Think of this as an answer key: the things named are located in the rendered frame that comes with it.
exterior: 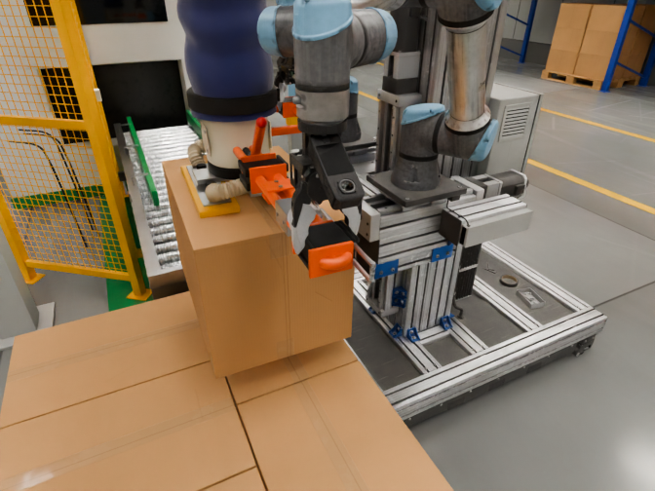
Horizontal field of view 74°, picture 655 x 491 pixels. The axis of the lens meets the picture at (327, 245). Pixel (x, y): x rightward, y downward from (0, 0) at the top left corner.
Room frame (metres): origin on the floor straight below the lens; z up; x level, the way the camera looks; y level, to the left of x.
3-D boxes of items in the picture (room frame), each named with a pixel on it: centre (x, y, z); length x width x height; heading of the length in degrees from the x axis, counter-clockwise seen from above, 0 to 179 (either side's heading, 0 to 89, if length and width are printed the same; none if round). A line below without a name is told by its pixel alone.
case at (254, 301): (1.15, 0.23, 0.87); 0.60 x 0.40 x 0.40; 24
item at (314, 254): (0.60, 0.01, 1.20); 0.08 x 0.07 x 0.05; 24
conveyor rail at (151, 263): (2.43, 1.17, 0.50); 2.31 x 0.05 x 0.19; 26
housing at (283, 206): (0.73, 0.06, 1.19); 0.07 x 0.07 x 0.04; 24
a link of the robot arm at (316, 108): (0.63, 0.01, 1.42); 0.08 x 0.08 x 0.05
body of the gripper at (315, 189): (0.63, 0.01, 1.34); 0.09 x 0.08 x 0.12; 24
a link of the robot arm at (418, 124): (1.26, -0.28, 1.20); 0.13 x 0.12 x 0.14; 55
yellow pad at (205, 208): (1.12, 0.33, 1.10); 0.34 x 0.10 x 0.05; 24
